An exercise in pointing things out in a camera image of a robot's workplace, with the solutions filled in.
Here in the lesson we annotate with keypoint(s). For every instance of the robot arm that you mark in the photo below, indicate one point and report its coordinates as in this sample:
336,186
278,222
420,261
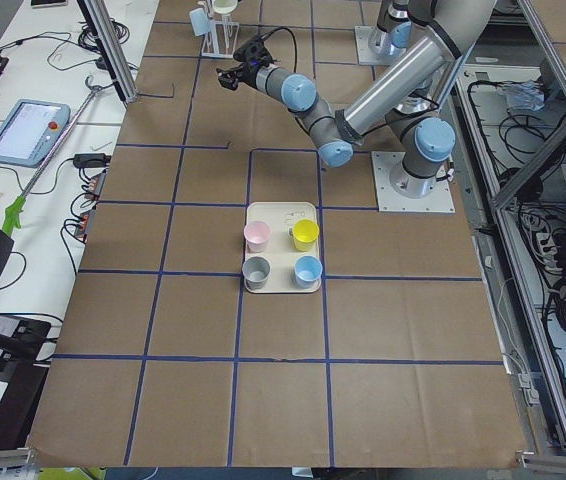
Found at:
434,39
393,28

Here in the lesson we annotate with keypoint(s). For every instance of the yellow plastic cup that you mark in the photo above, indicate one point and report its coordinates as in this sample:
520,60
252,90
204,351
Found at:
305,233

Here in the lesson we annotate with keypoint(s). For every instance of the blue teach pendant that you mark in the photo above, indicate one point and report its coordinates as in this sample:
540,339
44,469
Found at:
30,131

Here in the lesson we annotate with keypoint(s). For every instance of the cream plastic tray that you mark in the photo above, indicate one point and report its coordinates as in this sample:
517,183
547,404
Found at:
280,252

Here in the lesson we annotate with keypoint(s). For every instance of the pink plastic cup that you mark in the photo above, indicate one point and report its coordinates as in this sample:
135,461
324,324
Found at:
256,235

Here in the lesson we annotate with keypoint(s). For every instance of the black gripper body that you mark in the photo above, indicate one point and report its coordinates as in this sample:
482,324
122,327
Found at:
247,76

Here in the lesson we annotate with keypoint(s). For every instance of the white wire cup rack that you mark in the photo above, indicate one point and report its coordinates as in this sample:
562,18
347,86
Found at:
221,41

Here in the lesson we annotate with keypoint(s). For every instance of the light blue plastic cup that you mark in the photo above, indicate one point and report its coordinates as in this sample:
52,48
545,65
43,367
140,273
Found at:
199,21

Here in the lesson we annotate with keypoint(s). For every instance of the reacher grabber tool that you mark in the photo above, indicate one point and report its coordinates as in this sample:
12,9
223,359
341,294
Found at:
12,212

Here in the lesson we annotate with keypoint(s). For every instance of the grey plastic cup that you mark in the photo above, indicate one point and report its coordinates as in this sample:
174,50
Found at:
256,271

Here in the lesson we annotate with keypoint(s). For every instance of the black power adapter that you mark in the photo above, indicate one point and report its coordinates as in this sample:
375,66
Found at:
90,160

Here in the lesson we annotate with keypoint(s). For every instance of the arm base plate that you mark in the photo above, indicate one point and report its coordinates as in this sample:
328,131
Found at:
375,47
399,192

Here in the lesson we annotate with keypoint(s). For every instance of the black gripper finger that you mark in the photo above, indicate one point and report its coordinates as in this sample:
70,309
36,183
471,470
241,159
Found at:
233,71
229,82

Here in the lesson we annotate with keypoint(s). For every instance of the pale green plastic cup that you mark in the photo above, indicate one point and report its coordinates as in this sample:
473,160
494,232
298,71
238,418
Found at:
224,7

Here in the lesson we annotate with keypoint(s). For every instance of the aluminium frame post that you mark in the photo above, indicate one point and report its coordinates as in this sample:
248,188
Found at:
100,25

